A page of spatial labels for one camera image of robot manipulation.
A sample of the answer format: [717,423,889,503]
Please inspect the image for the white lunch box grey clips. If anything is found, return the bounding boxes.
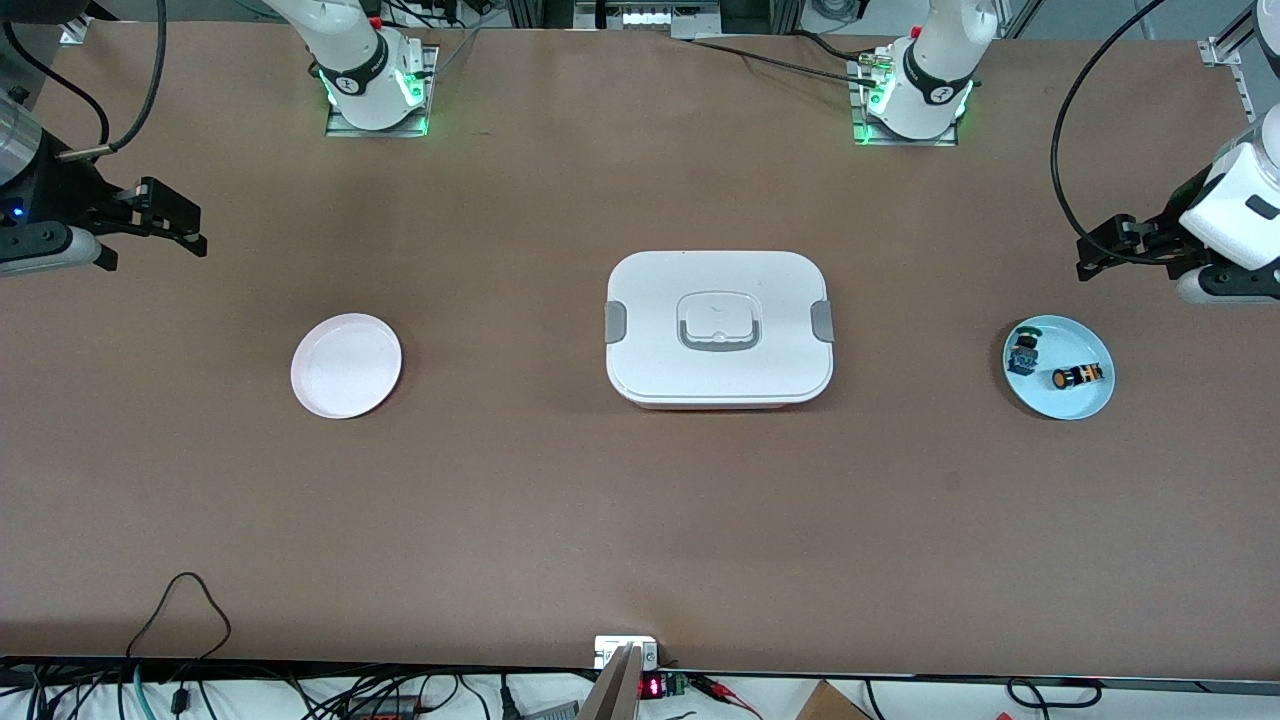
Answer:
[605,250,835,411]

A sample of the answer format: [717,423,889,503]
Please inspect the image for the thin black looped cable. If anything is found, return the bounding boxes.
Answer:
[127,572,233,661]

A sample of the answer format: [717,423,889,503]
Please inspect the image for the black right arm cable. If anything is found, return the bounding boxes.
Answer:
[0,0,169,163]

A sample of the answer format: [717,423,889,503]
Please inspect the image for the pink round plate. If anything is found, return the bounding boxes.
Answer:
[291,313,403,419]

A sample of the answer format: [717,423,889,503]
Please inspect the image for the aluminium frame rail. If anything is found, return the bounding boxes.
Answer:
[1198,0,1280,131]

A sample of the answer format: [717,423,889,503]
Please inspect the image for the black cable on table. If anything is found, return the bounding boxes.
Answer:
[690,33,881,79]

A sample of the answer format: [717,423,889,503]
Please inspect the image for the aluminium frame corner profile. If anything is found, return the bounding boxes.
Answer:
[58,0,101,46]

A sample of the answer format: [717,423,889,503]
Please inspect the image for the light blue round plate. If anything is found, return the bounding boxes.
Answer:
[1003,315,1116,421]

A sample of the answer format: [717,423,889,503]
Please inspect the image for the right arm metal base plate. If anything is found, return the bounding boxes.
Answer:
[325,45,439,138]

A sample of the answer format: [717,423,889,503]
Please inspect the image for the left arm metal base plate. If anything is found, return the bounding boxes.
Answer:
[850,55,959,147]

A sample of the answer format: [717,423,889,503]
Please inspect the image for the brown cardboard box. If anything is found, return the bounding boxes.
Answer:
[795,680,871,720]

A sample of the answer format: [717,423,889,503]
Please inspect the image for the metal equipment rack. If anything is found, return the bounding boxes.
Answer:
[510,0,801,41]

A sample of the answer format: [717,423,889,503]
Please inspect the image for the small white socket block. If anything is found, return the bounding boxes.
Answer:
[594,636,661,669]

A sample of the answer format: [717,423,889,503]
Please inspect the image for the red clip lead wires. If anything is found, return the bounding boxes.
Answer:
[690,675,763,719]

